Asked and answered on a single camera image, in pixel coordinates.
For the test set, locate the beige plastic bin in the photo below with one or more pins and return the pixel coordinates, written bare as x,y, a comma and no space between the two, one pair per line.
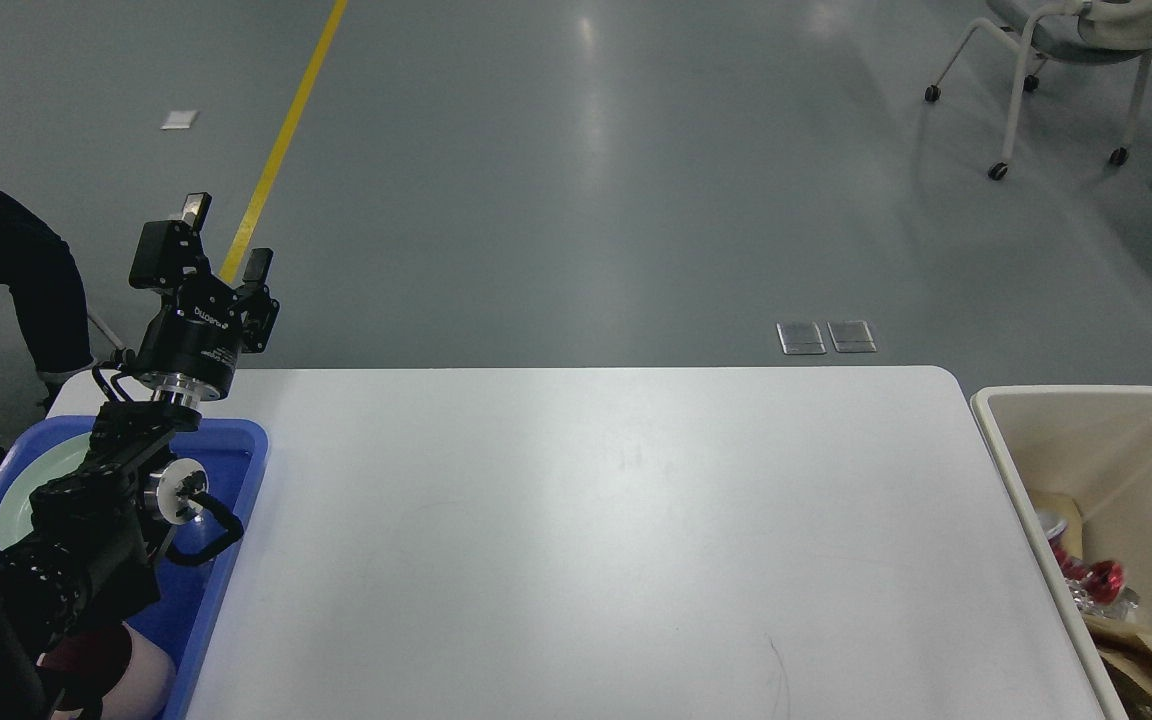
1093,443

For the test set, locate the red foil wrapper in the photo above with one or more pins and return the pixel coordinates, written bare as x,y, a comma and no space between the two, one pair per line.
1104,579

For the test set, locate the grey office chair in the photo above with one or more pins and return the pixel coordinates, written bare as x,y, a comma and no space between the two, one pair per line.
1083,33

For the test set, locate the pink mug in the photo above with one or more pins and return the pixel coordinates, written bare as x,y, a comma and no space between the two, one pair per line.
112,672

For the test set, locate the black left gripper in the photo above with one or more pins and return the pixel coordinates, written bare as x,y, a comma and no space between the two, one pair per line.
201,326

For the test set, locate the mint green plate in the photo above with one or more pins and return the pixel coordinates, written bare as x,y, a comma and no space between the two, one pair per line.
44,460

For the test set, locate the blue plastic tray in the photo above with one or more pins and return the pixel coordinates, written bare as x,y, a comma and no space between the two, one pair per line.
234,454

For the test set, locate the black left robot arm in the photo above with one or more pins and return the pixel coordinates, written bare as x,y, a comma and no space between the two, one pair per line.
98,532

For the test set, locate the grey metal floor plate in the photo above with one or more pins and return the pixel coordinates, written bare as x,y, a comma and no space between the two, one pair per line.
801,339

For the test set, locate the aluminium foil sheet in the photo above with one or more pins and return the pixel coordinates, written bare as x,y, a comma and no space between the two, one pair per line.
1122,608

